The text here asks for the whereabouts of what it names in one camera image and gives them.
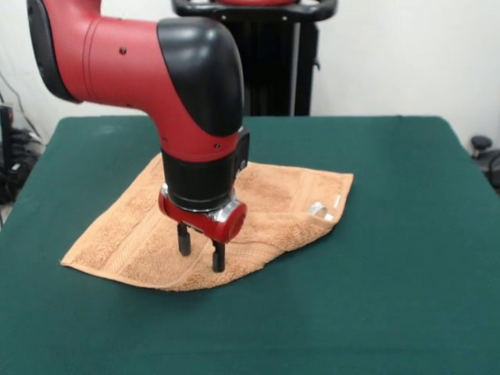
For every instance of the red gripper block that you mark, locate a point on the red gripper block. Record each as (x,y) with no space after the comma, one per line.
(207,224)

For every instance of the tan terry towel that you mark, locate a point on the tan terry towel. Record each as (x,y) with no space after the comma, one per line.
(281,203)

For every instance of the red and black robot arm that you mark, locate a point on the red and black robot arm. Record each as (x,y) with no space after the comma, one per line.
(156,78)

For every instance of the dark green table cloth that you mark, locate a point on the dark green table cloth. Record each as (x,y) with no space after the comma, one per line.
(351,312)

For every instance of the black box device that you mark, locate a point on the black box device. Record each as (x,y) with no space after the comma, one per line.
(6,129)

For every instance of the black chair base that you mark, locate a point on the black chair base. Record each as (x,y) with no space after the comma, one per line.
(486,156)

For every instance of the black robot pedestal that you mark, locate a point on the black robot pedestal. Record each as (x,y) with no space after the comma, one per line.
(281,58)

